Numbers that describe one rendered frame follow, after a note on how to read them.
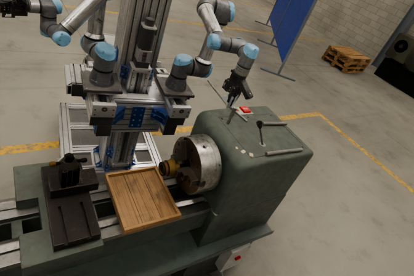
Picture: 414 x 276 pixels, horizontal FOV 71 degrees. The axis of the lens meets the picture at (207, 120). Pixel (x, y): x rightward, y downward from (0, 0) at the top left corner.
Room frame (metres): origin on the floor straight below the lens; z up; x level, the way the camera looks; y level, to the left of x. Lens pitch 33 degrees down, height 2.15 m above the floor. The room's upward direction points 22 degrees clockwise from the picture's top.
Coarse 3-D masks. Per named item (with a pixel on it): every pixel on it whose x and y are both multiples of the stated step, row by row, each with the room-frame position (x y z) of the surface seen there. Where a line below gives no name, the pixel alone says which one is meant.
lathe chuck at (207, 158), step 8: (184, 136) 1.26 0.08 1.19; (192, 136) 1.25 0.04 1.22; (200, 136) 1.27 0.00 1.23; (176, 144) 1.28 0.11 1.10; (192, 144) 1.19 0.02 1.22; (200, 144) 1.19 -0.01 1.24; (208, 144) 1.22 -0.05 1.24; (192, 152) 1.17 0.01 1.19; (200, 152) 1.14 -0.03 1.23; (208, 152) 1.17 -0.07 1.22; (184, 160) 1.22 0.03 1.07; (192, 160) 1.15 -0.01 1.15; (200, 160) 1.11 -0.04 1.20; (208, 160) 1.14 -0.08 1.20; (192, 168) 1.13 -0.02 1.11; (200, 168) 1.09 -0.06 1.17; (208, 168) 1.11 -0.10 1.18; (200, 176) 1.08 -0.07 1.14; (208, 176) 1.10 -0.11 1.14; (184, 184) 1.14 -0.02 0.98; (208, 184) 1.10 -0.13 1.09; (192, 192) 1.08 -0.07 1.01
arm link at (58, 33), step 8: (88, 0) 1.39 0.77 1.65; (96, 0) 1.41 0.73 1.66; (104, 0) 1.44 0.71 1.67; (80, 8) 1.36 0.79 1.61; (88, 8) 1.38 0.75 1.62; (96, 8) 1.41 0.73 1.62; (72, 16) 1.33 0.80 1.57; (80, 16) 1.35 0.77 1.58; (88, 16) 1.38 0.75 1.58; (56, 24) 1.33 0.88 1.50; (64, 24) 1.30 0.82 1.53; (72, 24) 1.32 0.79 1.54; (80, 24) 1.35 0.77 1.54; (48, 32) 1.28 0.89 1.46; (56, 32) 1.26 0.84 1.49; (64, 32) 1.28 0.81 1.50; (72, 32) 1.32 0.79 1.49; (56, 40) 1.24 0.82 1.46; (64, 40) 1.27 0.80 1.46
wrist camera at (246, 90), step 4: (240, 80) 1.39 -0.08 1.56; (244, 80) 1.41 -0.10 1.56; (240, 84) 1.38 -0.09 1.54; (244, 84) 1.39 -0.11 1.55; (240, 88) 1.38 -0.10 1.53; (244, 88) 1.37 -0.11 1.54; (248, 88) 1.39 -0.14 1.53; (244, 92) 1.36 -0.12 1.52; (248, 92) 1.36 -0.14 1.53; (244, 96) 1.35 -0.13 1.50; (248, 96) 1.34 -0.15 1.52; (252, 96) 1.37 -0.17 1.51
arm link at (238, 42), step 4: (232, 40) 1.46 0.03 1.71; (236, 40) 1.47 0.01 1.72; (240, 40) 1.49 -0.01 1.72; (244, 40) 1.52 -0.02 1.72; (232, 44) 1.44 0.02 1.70; (236, 44) 1.45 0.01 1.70; (240, 44) 1.46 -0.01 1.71; (244, 44) 1.46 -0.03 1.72; (232, 48) 1.44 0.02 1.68; (236, 48) 1.45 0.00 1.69; (232, 52) 1.46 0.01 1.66; (236, 52) 1.46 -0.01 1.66
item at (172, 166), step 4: (164, 160) 1.13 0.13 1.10; (168, 160) 1.12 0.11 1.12; (172, 160) 1.13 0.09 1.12; (160, 164) 1.10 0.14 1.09; (164, 164) 1.08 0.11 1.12; (168, 164) 1.09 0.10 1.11; (172, 164) 1.10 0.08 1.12; (176, 164) 1.12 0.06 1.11; (160, 168) 1.10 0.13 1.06; (164, 168) 1.07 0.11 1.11; (168, 168) 1.08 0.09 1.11; (172, 168) 1.09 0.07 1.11; (176, 168) 1.10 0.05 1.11; (160, 172) 1.08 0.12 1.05; (164, 172) 1.06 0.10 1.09; (168, 172) 1.07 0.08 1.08; (172, 172) 1.08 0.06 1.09
